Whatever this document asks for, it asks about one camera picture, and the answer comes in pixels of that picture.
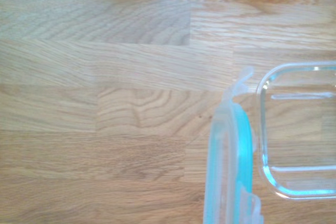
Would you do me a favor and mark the clear lid with teal seal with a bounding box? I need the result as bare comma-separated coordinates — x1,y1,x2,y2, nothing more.
203,66,265,224

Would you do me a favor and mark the clear glass food container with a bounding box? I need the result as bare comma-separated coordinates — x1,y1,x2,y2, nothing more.
256,61,336,200

